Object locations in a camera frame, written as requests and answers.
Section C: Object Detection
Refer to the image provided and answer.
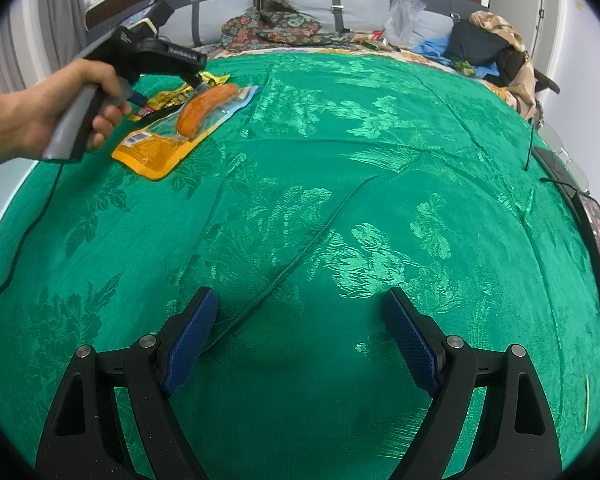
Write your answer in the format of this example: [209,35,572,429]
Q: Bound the clear plastic bag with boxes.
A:
[382,0,427,48]

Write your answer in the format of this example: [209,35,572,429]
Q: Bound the orange sausage packet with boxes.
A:
[111,84,261,181]

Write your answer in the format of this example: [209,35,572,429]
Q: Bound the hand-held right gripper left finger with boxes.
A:
[34,287,220,480]

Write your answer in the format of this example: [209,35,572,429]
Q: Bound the black bag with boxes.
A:
[447,19,528,86]

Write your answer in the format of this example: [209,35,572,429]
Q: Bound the pile of clothes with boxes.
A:
[469,10,543,121]

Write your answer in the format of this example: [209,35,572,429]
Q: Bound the small red green packet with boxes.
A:
[362,30,398,52]

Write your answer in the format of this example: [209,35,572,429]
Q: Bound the green floral blanket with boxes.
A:
[0,52,600,480]

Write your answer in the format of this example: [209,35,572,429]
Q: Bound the yellow black printed snack packet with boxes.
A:
[129,74,231,122]

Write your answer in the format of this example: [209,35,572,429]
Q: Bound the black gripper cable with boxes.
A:
[0,159,64,311]

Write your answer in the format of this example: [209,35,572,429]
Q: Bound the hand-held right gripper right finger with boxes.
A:
[381,287,563,480]

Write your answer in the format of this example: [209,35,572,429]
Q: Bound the dark floral garment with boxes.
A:
[220,0,351,53]

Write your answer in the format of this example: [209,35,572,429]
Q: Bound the blue cloth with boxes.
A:
[412,37,501,81]

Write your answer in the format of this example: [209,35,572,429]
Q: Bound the person's left hand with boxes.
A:
[7,58,133,163]

